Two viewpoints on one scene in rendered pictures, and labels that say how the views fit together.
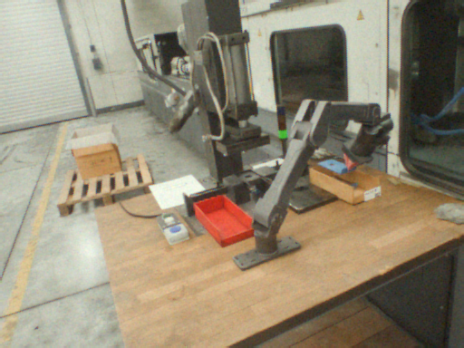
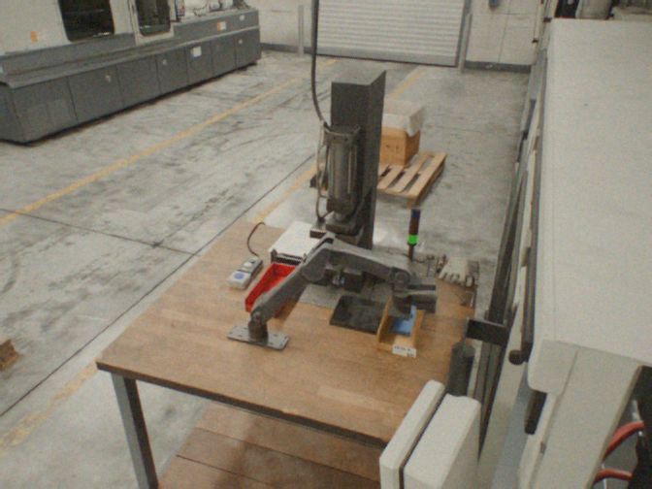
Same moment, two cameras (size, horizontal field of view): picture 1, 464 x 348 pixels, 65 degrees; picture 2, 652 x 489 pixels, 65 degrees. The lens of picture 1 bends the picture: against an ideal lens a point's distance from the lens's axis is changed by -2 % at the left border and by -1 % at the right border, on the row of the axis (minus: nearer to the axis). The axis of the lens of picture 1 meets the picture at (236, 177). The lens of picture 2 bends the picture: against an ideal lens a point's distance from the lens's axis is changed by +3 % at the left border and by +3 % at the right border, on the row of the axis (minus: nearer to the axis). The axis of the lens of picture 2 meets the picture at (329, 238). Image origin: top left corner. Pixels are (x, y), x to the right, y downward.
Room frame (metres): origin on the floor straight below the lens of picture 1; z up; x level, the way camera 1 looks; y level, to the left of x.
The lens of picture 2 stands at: (0.07, -1.03, 2.02)
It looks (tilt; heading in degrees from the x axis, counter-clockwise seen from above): 30 degrees down; 39
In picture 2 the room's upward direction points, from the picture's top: 1 degrees clockwise
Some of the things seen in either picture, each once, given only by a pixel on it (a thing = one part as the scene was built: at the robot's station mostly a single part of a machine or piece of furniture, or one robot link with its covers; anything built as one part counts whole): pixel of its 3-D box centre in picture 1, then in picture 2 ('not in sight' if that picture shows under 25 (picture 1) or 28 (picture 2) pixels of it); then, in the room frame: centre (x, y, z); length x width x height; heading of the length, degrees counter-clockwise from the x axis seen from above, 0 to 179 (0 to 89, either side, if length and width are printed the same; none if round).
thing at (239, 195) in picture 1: (252, 186); (339, 274); (1.35, -0.06, 0.94); 0.20 x 0.10 x 0.07; 112
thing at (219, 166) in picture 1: (214, 95); (360, 168); (1.59, 0.04, 1.28); 0.14 x 0.12 x 0.75; 112
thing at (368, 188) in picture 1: (343, 182); (403, 322); (1.27, -0.40, 0.93); 0.25 x 0.13 x 0.08; 22
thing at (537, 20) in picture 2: (151, 60); (540, 21); (6.81, 1.17, 1.27); 0.23 x 0.18 x 0.38; 108
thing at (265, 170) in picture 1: (250, 176); (339, 264); (1.35, -0.06, 0.98); 0.20 x 0.10 x 0.01; 112
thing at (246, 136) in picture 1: (231, 113); (342, 199); (1.41, -0.02, 1.22); 0.26 x 0.18 x 0.30; 22
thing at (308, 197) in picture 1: (305, 198); (358, 313); (1.23, -0.24, 0.91); 0.17 x 0.16 x 0.02; 112
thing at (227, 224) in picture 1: (222, 218); (274, 288); (1.12, 0.07, 0.93); 0.25 x 0.12 x 0.06; 22
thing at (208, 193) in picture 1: (209, 196); (295, 262); (1.28, 0.11, 0.95); 0.15 x 0.03 x 0.10; 112
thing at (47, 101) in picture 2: not in sight; (147, 58); (4.57, 6.20, 0.49); 5.51 x 1.02 x 0.97; 18
